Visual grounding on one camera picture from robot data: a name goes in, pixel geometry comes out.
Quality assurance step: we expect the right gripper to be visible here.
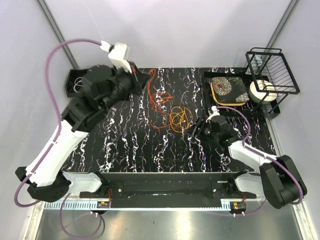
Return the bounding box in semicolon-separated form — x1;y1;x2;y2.
184;116;219;143

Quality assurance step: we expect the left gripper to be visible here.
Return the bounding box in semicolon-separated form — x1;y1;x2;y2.
104;61;155;111

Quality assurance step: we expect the yellow cable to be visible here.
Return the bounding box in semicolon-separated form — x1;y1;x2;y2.
169;105;194;133

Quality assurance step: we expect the orange cable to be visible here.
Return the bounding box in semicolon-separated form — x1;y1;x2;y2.
146;67;176;130

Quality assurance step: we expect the white cable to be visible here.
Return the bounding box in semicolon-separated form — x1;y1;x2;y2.
73;77;85;93

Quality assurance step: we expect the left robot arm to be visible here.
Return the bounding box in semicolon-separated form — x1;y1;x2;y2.
15;41;151;203

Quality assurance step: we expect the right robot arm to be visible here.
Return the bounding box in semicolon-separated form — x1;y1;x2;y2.
187;114;307;209

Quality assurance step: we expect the floral square plate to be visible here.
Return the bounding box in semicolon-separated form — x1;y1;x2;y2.
210;76;250;107

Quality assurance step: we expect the black three-compartment bin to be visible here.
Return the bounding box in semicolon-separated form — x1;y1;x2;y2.
65;68;89;98

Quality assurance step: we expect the white green bowl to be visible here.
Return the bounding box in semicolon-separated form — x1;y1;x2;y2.
248;79;278;104

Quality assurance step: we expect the glass cup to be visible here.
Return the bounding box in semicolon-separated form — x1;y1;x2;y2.
245;54;263;75

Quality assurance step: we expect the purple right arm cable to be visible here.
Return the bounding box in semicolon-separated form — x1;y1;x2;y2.
214;106;308;218

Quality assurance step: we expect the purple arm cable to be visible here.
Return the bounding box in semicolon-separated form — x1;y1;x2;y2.
13;38;106;237
214;106;308;218

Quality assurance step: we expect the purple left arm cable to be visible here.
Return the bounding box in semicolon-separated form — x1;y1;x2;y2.
13;38;106;237

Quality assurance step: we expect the black wire dish rack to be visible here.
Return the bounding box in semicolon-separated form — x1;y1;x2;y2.
245;47;300;114

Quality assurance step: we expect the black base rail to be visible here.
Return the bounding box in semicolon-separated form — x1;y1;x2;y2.
79;172;258;200

